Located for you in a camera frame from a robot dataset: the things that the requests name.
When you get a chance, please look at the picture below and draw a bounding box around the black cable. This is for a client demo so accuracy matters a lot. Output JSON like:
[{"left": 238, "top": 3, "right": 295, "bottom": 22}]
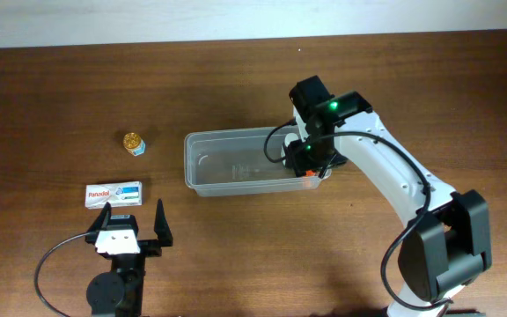
[
  {"left": 33, "top": 232, "right": 92, "bottom": 317},
  {"left": 262, "top": 121, "right": 452, "bottom": 312}
]

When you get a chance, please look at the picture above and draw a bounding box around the gold lid small jar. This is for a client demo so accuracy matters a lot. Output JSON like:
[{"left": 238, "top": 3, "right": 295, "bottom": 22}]
[{"left": 122, "top": 132, "right": 146, "bottom": 156}]

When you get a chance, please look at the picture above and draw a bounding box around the black bottle white cap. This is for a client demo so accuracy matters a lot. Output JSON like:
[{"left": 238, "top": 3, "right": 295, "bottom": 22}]
[{"left": 281, "top": 133, "right": 302, "bottom": 169}]

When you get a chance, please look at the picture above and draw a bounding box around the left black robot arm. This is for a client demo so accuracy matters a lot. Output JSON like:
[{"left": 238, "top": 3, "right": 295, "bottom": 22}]
[{"left": 85, "top": 200, "right": 173, "bottom": 317}]

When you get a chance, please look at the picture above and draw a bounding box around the left black cable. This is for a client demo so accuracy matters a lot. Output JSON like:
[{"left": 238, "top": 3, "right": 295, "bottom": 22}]
[{"left": 33, "top": 232, "right": 92, "bottom": 317}]

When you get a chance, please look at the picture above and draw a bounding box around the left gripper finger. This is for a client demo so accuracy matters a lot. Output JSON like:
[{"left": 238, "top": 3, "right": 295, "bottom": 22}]
[
  {"left": 87, "top": 203, "right": 112, "bottom": 232},
  {"left": 154, "top": 199, "right": 173, "bottom": 247}
]

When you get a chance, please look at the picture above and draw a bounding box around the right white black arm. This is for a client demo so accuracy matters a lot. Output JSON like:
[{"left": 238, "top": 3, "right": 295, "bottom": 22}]
[{"left": 278, "top": 76, "right": 492, "bottom": 316}]

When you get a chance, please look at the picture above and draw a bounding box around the clear plastic container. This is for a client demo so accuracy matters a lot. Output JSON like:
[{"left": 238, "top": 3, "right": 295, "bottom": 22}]
[{"left": 184, "top": 126, "right": 322, "bottom": 197}]

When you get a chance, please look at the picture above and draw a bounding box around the right black cable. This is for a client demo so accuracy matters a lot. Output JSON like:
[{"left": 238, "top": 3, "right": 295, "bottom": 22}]
[{"left": 262, "top": 121, "right": 452, "bottom": 312}]

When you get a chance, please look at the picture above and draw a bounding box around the white Panadol box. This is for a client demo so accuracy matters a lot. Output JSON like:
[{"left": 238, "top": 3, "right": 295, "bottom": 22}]
[{"left": 84, "top": 181, "right": 143, "bottom": 210}]

